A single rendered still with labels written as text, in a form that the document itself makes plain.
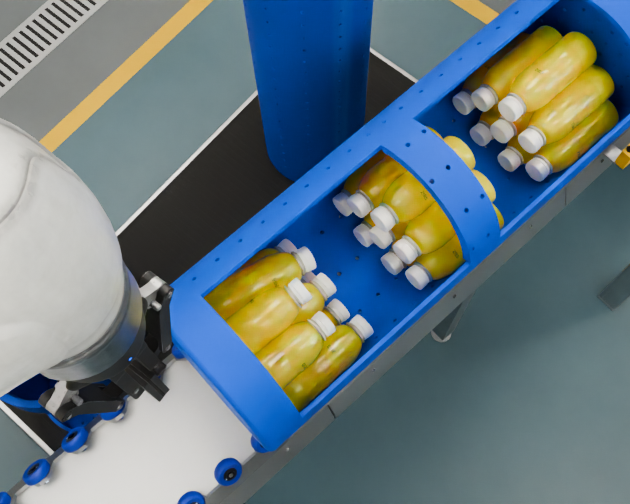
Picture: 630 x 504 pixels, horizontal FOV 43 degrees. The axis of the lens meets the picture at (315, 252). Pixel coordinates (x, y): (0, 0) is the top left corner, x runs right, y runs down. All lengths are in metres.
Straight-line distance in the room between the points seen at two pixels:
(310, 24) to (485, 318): 1.09
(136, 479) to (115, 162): 1.44
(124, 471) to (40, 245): 1.03
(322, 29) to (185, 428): 0.84
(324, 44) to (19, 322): 1.41
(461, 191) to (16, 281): 0.87
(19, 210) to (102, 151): 2.30
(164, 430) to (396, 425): 1.04
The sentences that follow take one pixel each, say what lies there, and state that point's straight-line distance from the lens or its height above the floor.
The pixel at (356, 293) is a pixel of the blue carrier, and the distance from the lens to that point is 1.37.
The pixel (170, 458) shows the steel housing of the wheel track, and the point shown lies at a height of 0.93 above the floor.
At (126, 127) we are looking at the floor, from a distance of 2.68.
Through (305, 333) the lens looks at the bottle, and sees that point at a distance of 1.18.
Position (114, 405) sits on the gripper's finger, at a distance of 0.69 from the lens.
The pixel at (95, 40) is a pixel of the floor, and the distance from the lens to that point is 2.89.
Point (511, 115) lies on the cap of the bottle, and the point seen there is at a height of 1.14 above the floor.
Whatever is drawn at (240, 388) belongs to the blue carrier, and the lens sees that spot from 1.07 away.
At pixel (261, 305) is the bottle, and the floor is 1.16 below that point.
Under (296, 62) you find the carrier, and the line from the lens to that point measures 1.79.
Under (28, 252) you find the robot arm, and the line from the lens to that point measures 0.37.
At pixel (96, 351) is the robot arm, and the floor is 1.80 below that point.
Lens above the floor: 2.26
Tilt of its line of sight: 69 degrees down
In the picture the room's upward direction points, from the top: 3 degrees counter-clockwise
